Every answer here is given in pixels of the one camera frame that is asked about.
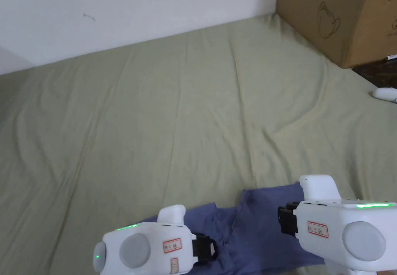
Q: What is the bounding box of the bed with pale green sheet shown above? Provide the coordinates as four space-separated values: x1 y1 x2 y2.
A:
0 12 397 275

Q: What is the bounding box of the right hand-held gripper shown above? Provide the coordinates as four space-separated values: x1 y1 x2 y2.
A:
277 174 397 275

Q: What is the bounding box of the dark patterned fabric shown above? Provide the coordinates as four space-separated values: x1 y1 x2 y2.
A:
352 57 397 89

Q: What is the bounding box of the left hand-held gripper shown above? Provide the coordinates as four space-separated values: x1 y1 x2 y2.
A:
93 205 218 275

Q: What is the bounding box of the white hand controller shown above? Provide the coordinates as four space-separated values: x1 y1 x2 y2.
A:
372 87 397 103

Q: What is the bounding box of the brown cardboard carton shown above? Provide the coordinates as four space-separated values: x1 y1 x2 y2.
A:
276 0 397 69

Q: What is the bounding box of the dark blue shirt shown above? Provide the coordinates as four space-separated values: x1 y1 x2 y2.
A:
143 182 331 275

